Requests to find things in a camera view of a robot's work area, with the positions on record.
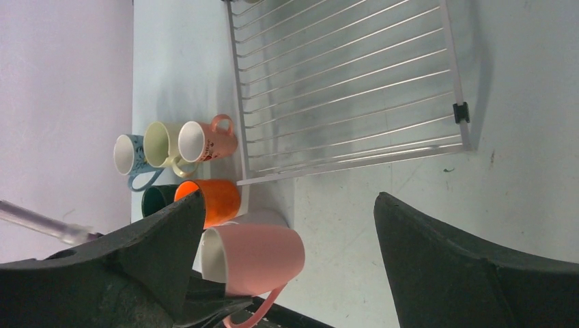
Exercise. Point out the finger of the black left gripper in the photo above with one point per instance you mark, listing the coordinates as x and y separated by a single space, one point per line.
206 304

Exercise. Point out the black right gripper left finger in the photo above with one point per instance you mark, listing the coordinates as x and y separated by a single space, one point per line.
136 276

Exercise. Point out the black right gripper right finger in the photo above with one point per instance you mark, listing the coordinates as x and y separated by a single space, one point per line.
442 276

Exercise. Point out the pink ribbed mug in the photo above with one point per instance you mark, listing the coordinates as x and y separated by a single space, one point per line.
250 260

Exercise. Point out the dark teal mug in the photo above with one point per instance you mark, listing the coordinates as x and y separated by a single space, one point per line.
157 197

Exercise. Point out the orange mug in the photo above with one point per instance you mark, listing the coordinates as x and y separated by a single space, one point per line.
222 199

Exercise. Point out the light blue mug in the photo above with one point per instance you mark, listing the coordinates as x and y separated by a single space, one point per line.
130 160

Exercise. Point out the light green mug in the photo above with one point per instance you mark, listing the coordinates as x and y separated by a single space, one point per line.
160 144

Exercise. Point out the small salmon pink mug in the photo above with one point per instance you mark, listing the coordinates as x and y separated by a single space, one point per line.
198 141

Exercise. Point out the mauve grey mug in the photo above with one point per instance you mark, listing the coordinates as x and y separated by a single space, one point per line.
262 216

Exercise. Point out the clear acrylic dish rack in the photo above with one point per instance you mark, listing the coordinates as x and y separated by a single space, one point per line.
327 86

